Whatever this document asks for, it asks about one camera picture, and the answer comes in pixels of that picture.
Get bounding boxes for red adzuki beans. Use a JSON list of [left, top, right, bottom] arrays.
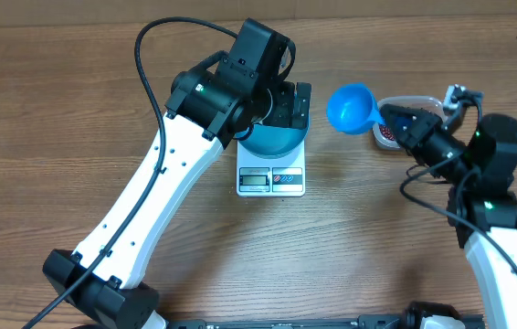
[[379, 124, 395, 141]]

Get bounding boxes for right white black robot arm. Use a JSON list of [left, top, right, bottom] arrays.
[[380, 104, 517, 328]]

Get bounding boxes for teal blue bowl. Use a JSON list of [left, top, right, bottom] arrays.
[[235, 123, 310, 158]]

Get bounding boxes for white digital kitchen scale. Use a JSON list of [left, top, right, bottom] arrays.
[[236, 142, 306, 197]]

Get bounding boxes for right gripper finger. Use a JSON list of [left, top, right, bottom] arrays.
[[383, 118, 415, 137], [379, 103, 427, 119]]

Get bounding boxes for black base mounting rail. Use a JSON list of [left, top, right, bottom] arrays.
[[167, 302, 486, 329]]

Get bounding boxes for clear plastic food container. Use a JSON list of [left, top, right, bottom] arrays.
[[373, 96, 447, 151]]

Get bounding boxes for blue plastic measuring scoop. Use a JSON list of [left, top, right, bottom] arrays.
[[326, 83, 385, 135]]

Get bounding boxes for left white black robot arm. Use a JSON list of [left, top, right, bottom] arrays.
[[43, 19, 311, 328]]

